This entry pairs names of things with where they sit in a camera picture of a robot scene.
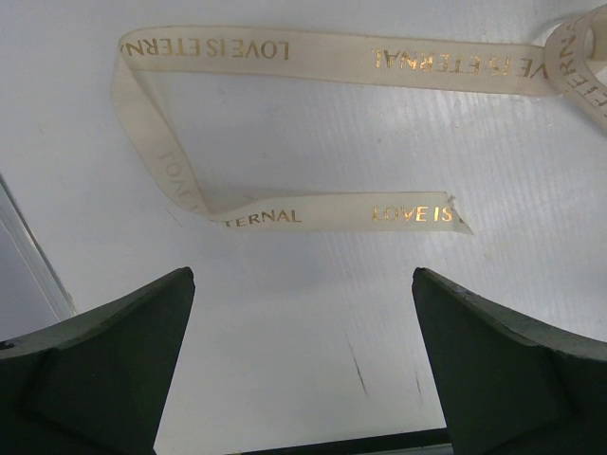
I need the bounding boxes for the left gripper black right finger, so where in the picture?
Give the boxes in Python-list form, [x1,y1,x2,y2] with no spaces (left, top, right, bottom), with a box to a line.
[412,268,606,454]

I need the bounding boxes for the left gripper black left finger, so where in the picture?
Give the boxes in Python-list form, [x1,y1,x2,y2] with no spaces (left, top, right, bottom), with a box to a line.
[1,267,195,454]

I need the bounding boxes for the cream printed ribbon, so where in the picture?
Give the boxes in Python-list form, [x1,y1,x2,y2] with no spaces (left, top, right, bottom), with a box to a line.
[111,7,606,234]

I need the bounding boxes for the left aluminium frame post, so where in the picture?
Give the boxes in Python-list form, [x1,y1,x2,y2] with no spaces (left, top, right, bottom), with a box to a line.
[1,176,77,319]

